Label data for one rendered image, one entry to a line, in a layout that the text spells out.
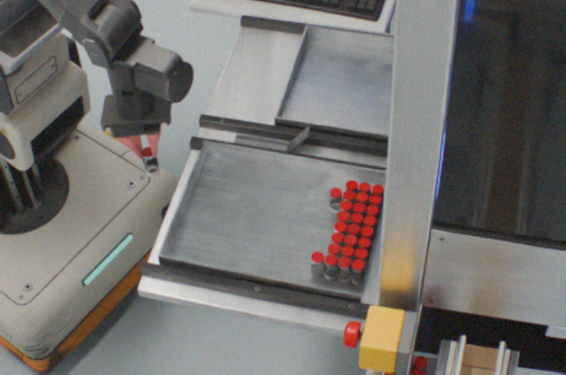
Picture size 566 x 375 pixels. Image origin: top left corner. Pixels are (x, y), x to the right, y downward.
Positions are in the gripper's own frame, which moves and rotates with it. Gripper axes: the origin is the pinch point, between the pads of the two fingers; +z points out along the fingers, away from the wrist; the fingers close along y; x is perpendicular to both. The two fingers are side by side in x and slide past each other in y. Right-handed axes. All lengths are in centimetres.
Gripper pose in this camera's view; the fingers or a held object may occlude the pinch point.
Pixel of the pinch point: (148, 151)
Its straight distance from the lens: 148.0
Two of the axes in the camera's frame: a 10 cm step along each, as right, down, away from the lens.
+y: 10.0, -0.8, -0.5
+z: 0.9, 7.0, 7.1
